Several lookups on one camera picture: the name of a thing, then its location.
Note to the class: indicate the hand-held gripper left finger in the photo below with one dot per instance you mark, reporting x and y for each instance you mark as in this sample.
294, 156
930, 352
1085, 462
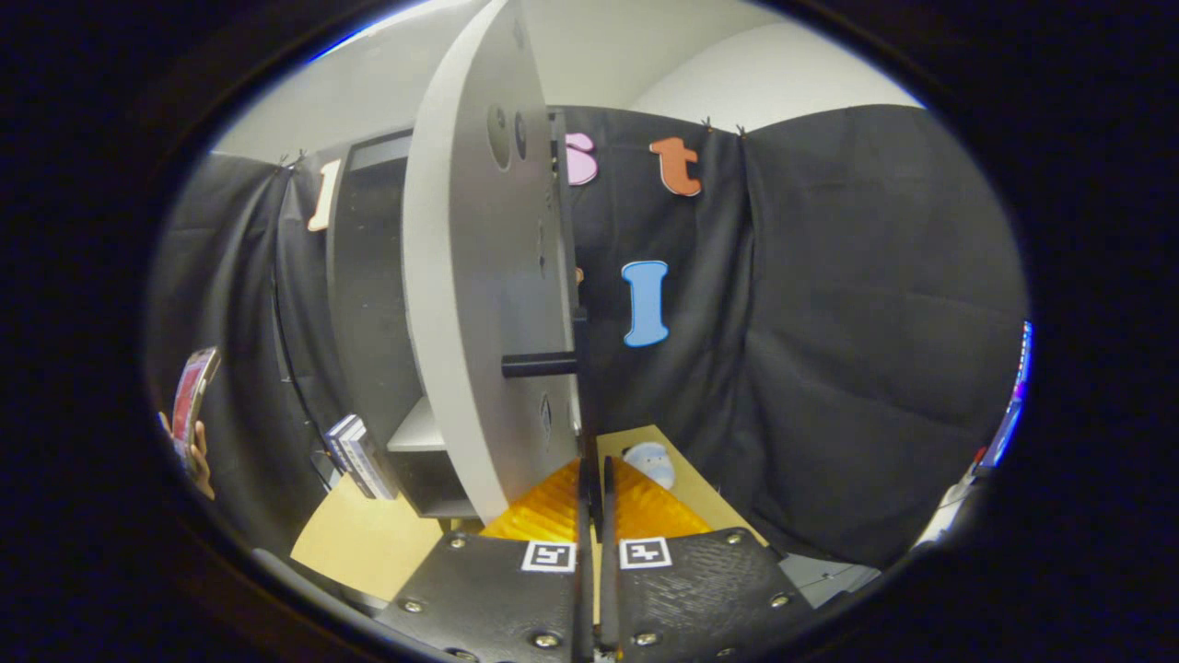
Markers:
584, 516

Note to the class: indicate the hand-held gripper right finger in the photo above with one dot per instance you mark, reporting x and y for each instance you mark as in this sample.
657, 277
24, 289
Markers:
608, 516

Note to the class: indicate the smartphone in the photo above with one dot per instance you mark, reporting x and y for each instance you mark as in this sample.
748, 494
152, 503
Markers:
193, 396

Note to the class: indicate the white blue plush toy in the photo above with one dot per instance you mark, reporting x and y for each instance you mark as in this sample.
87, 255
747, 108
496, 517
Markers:
649, 460

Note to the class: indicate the upright book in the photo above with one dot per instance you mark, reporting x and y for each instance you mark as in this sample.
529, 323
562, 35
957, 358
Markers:
368, 465
339, 440

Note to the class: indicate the black backdrop cloth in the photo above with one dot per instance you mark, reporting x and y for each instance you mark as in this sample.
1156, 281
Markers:
829, 322

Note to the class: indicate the grey cabinet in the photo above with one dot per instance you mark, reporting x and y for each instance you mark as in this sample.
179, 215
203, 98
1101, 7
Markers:
368, 276

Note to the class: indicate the lit computer screen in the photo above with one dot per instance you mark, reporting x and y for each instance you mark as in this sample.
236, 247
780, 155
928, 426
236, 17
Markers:
1013, 405

